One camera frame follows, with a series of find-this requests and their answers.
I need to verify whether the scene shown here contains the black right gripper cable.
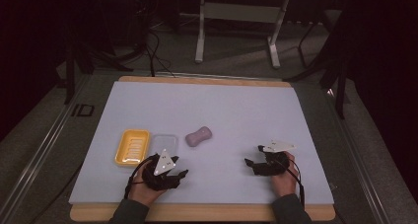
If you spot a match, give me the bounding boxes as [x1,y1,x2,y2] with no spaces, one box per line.
[278,157,307,209]

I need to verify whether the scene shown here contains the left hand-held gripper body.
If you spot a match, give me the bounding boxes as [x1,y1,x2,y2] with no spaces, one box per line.
[141,148,181,191]

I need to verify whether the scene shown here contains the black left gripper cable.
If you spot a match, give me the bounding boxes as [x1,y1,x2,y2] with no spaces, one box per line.
[123,154,160,200]

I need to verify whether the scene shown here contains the black floor cables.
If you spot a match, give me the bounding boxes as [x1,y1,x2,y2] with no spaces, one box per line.
[129,28,176,78]

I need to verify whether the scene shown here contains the yellow soap dish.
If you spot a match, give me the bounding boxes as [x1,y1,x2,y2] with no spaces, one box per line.
[113,128,152,168]

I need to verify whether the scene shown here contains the white metal table frame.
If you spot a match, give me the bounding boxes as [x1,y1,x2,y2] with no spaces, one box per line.
[193,0,292,70]

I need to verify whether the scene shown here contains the clear plastic container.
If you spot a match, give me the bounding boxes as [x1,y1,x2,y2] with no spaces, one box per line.
[149,133,179,160]

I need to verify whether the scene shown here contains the black metal stand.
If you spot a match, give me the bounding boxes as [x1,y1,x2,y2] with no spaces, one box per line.
[283,10,351,120]
[62,36,134,106]

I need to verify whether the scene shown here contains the metal floor rail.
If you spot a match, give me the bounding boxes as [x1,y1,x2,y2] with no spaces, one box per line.
[0,75,92,224]
[326,88,393,224]

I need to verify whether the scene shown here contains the person's left hand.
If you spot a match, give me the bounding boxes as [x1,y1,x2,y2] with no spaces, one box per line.
[127,164,170,208]

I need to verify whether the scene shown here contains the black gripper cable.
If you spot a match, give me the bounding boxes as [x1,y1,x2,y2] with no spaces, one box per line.
[123,154,160,200]
[278,157,307,209]

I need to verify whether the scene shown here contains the person's right hand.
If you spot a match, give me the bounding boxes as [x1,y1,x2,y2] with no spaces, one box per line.
[269,150,301,198]

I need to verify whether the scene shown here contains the pale lilac table mat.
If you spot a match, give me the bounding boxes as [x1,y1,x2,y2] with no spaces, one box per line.
[68,80,336,206]

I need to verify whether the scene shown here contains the purple soap bar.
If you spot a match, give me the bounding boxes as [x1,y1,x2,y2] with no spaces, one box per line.
[184,125,213,149]

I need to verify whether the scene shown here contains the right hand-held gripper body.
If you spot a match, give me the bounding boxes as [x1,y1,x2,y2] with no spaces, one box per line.
[251,140,297,177]

